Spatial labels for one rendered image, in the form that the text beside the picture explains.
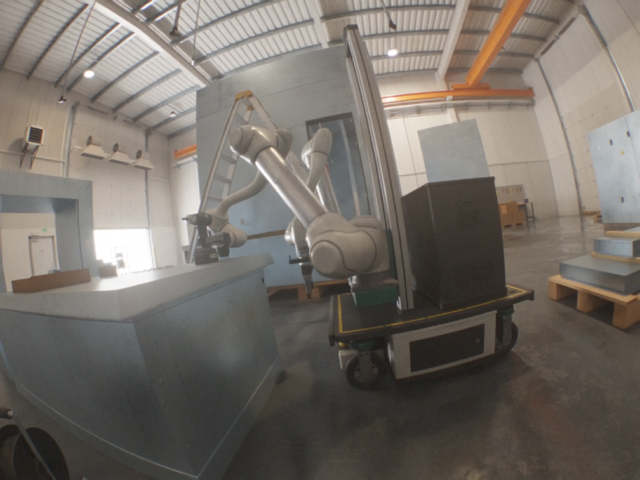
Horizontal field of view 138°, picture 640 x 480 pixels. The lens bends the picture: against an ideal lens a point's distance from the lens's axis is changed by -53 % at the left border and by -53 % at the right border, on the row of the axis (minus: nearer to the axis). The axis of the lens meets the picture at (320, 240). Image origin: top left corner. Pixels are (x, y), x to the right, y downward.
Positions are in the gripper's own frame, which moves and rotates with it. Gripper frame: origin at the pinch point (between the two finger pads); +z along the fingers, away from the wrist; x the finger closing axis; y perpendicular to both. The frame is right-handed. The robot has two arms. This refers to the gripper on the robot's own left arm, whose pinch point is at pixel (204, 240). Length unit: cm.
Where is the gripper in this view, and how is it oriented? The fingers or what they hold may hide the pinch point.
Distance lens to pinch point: 126.3
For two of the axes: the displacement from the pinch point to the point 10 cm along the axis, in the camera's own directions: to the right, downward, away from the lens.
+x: 9.7, -1.4, -1.9
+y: -1.5, -9.9, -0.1
